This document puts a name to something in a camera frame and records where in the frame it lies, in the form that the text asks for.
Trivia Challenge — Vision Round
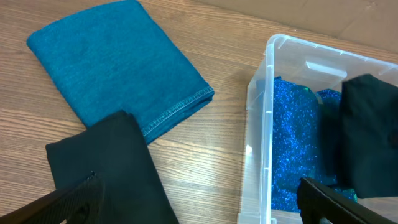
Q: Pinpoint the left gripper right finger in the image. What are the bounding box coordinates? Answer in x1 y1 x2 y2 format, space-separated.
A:
297 177 395 224

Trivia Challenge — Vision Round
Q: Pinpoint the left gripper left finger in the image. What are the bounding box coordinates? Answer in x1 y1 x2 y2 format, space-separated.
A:
1 172 104 224

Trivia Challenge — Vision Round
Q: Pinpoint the black cloth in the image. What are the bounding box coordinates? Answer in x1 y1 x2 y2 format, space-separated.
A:
318 74 397 198
45 111 178 224

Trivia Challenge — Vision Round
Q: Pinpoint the sparkly blue sequin cloth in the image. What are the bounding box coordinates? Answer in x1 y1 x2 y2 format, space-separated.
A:
271 77 358 212

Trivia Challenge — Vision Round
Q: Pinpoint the clear plastic storage container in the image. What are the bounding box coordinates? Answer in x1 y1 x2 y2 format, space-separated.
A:
237 34 397 224

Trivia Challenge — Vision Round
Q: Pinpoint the blue denim cloth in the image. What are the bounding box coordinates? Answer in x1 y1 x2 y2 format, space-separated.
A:
27 1 215 143

